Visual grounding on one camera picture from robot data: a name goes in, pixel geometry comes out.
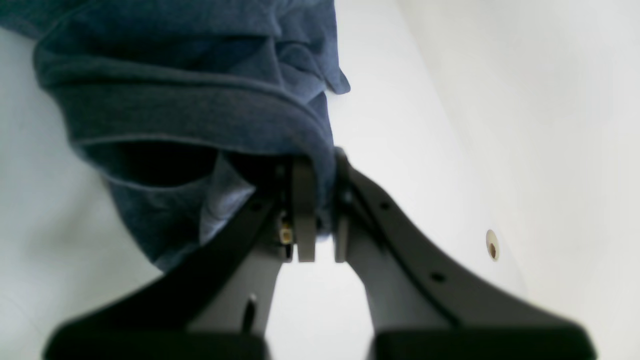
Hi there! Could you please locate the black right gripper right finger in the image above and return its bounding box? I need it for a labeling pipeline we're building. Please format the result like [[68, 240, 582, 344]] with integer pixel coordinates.
[[333, 148, 596, 360]]

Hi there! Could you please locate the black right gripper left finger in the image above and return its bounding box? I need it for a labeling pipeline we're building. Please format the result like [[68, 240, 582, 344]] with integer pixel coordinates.
[[44, 157, 318, 360]]

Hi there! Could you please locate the dark blue t-shirt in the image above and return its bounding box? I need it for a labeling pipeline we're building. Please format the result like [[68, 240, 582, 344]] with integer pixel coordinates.
[[1, 0, 351, 272]]

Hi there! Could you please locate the right table grommet hole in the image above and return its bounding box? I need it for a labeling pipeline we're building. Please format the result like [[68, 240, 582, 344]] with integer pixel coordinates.
[[486, 228, 500, 262]]

